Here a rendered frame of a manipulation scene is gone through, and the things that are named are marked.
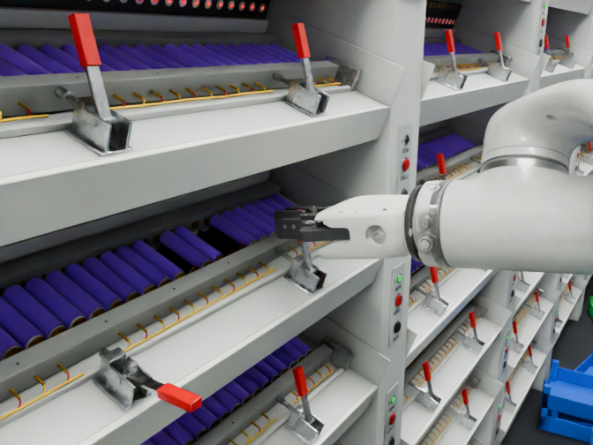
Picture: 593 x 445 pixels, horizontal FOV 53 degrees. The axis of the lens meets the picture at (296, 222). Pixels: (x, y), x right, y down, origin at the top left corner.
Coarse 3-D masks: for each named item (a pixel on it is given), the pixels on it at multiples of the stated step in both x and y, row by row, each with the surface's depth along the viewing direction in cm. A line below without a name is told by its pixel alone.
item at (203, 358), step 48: (192, 192) 72; (288, 192) 87; (336, 192) 83; (48, 240) 57; (288, 288) 68; (336, 288) 71; (144, 336) 54; (192, 336) 56; (240, 336) 58; (288, 336) 66; (48, 384) 47; (192, 384) 52; (0, 432) 42; (48, 432) 43; (96, 432) 44; (144, 432) 49
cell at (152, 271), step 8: (120, 248) 61; (128, 248) 62; (120, 256) 61; (128, 256) 61; (136, 256) 61; (136, 264) 60; (144, 264) 60; (152, 264) 61; (144, 272) 60; (152, 272) 60; (160, 272) 60; (152, 280) 59; (160, 280) 59
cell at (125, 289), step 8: (88, 264) 58; (96, 264) 58; (88, 272) 58; (96, 272) 57; (104, 272) 57; (112, 272) 58; (104, 280) 57; (112, 280) 57; (120, 280) 57; (112, 288) 56; (120, 288) 56; (128, 288) 56; (120, 296) 56; (128, 296) 56
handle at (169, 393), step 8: (128, 368) 47; (136, 368) 47; (128, 376) 47; (136, 376) 47; (144, 376) 47; (136, 384) 46; (144, 384) 46; (152, 384) 46; (160, 384) 46; (168, 384) 45; (160, 392) 45; (168, 392) 44; (176, 392) 44; (184, 392) 44; (168, 400) 44; (176, 400) 44; (184, 400) 43; (192, 400) 43; (200, 400) 44; (184, 408) 43; (192, 408) 43
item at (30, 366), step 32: (256, 256) 67; (160, 288) 57; (192, 288) 59; (96, 320) 51; (128, 320) 52; (160, 320) 55; (32, 352) 46; (64, 352) 47; (0, 384) 43; (32, 384) 46; (64, 384) 46
